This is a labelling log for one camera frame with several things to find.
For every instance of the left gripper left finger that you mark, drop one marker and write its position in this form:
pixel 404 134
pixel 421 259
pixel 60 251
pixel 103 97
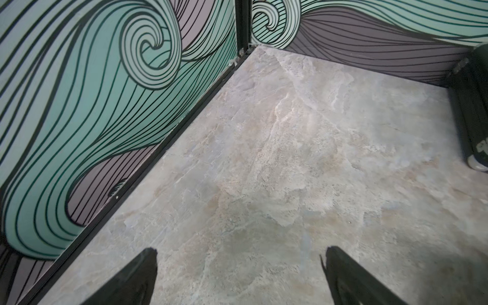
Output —
pixel 134 284

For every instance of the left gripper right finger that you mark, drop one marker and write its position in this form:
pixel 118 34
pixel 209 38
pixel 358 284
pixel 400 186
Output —
pixel 350 283

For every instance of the black hard case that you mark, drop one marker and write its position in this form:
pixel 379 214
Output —
pixel 467 88

